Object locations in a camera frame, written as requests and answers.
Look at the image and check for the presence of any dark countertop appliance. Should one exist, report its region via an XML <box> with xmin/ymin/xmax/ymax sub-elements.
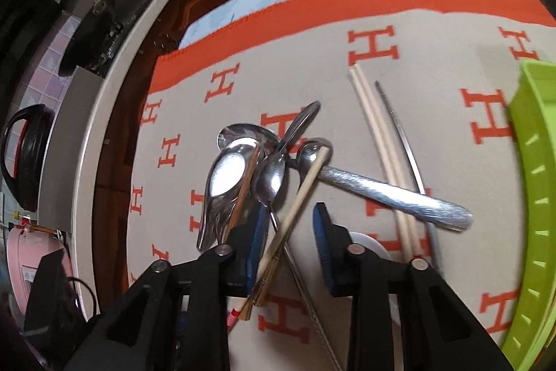
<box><xmin>52</xmin><ymin>0</ymin><xmax>169</xmax><ymax>78</ymax></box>

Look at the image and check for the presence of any orange beige H-pattern cloth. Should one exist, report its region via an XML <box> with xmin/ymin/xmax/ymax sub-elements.
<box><xmin>127</xmin><ymin>0</ymin><xmax>555</xmax><ymax>348</ymax></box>

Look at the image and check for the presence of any light wooden chopstick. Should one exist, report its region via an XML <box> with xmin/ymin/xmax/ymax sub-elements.
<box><xmin>226</xmin><ymin>145</ymin><xmax>331</xmax><ymax>331</ymax></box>

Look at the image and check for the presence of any lime green plastic utensil tray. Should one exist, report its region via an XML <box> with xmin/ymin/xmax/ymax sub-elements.
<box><xmin>502</xmin><ymin>59</ymin><xmax>555</xmax><ymax>370</ymax></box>

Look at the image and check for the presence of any large steel serving spoon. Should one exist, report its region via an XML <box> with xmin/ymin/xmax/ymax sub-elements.
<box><xmin>217</xmin><ymin>123</ymin><xmax>280</xmax><ymax>154</ymax></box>

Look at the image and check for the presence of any small steel spoon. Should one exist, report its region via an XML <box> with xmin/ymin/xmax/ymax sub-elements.
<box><xmin>252</xmin><ymin>101</ymin><xmax>320</xmax><ymax>208</ymax></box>

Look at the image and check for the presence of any brown wooden chopstick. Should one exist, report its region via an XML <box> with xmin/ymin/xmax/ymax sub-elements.
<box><xmin>223</xmin><ymin>145</ymin><xmax>261</xmax><ymax>241</ymax></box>

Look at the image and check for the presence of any steel chinese soup spoon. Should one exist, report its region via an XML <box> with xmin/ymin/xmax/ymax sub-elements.
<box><xmin>197</xmin><ymin>137</ymin><xmax>258</xmax><ymax>252</ymax></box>

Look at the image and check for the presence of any textured handle steel spoon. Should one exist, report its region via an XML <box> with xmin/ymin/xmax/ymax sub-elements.
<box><xmin>317</xmin><ymin>165</ymin><xmax>473</xmax><ymax>233</ymax></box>

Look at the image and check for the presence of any white ceramic soup spoon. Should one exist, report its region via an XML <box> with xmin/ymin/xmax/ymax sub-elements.
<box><xmin>350</xmin><ymin>232</ymin><xmax>390</xmax><ymax>260</ymax></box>

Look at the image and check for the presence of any white kitchen countertop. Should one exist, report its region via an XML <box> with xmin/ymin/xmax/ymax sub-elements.
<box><xmin>39</xmin><ymin>0</ymin><xmax>284</xmax><ymax>320</ymax></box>

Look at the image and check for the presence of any black pot on stove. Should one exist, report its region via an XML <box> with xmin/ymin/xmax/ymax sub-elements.
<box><xmin>1</xmin><ymin>104</ymin><xmax>55</xmax><ymax>212</ymax></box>

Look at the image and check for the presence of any steel metal chopstick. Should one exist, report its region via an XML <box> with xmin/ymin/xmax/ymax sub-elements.
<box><xmin>286</xmin><ymin>213</ymin><xmax>346</xmax><ymax>370</ymax></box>
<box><xmin>375</xmin><ymin>81</ymin><xmax>445</xmax><ymax>277</ymax></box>

